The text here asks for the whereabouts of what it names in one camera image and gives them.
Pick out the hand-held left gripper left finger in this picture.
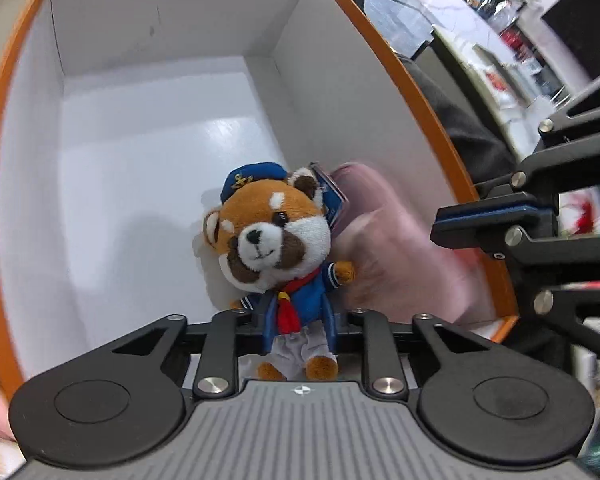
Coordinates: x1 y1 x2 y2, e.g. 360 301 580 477
100 294 277 400

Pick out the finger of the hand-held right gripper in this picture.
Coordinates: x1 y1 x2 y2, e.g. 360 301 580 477
474 62 600 205
429 204 600 361

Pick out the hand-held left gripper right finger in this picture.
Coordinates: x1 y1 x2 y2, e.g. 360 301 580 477
325 294 501 400

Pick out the red panda sailor plush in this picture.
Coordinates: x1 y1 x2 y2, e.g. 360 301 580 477
201 161 356 382

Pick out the orange cardboard box white inside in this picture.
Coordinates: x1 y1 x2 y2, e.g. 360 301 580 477
0 0 522 401

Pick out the black TV screen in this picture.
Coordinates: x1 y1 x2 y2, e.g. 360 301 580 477
540 0 600 81

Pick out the white marble table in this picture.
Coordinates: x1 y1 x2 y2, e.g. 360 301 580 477
430 24 571 161

